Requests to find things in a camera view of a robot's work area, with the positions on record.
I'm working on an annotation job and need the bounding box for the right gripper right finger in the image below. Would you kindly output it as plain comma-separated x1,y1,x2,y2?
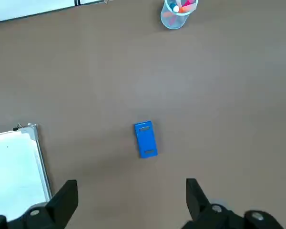
181,178,286,229

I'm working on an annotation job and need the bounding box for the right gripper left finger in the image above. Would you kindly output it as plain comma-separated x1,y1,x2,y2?
0,180,79,229

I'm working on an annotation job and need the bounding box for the blue whiteboard eraser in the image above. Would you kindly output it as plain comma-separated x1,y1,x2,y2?
134,121,159,159

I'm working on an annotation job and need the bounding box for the orange pink marker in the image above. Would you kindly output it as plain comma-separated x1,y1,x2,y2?
178,5,196,13

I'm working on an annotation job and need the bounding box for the blue marker white cap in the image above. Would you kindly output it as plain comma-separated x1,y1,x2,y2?
168,0,180,13

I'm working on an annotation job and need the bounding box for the translucent pen cup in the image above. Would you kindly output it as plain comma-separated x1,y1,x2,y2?
160,0,199,30

